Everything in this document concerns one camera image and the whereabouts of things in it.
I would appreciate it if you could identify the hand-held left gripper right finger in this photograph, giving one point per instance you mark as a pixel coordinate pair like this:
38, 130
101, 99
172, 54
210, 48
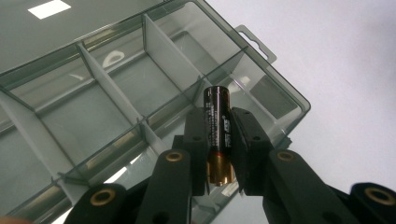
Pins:
249, 140

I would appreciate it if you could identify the clear grey plastic storage box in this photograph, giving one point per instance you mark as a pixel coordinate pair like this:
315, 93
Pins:
109, 109

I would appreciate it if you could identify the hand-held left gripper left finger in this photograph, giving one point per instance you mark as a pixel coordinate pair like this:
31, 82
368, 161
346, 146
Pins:
196, 130

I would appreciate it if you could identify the white table sheet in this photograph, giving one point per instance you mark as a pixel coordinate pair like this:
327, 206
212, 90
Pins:
342, 77

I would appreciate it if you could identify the black and copper battery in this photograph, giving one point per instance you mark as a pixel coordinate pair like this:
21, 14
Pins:
218, 124

